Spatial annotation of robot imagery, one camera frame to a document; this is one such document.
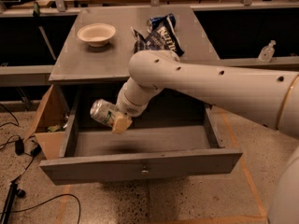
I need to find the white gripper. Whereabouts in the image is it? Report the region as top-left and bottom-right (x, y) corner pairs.
(112, 89), (148, 134)

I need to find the silver green 7up can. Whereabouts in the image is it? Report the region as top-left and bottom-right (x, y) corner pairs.
(90, 99), (121, 127)

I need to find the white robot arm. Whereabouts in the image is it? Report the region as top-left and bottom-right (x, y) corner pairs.
(116, 50), (299, 139)

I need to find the brass drawer knob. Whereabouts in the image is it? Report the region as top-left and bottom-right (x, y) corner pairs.
(141, 165), (150, 175)

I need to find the open grey top drawer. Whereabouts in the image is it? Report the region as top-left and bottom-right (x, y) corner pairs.
(40, 90), (242, 185)

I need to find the brown cardboard box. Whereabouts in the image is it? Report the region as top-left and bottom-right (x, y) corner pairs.
(24, 85), (70, 160)

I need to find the grey cabinet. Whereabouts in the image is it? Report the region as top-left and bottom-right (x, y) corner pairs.
(50, 7), (218, 85)

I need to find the white paper bowl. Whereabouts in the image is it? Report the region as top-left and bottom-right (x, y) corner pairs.
(78, 23), (116, 48)

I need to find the blue kettle chip bag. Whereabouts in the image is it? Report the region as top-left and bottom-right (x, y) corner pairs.
(132, 23), (184, 57)

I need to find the black power adapter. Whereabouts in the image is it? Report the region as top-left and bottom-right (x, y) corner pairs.
(15, 138), (24, 156)

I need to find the black stand base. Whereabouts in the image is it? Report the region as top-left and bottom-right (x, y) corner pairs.
(0, 182), (26, 224)

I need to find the clear sanitizer bottle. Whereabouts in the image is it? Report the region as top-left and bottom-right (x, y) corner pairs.
(258, 40), (276, 63)

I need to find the black floor cable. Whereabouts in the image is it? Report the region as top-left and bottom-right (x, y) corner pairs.
(0, 193), (82, 224)

